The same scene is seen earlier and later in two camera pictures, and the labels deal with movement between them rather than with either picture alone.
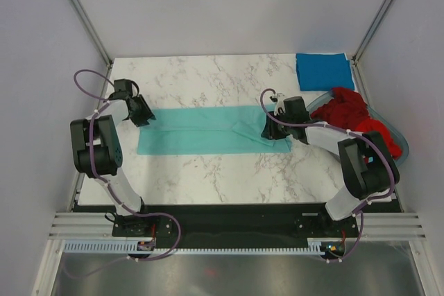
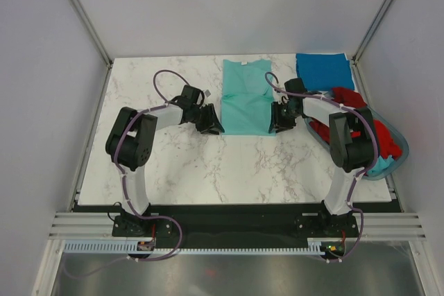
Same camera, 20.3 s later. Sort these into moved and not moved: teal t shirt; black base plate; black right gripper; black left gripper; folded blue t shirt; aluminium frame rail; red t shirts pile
Moved: teal t shirt; black left gripper; black right gripper
Not moved: aluminium frame rail; black base plate; folded blue t shirt; red t shirts pile
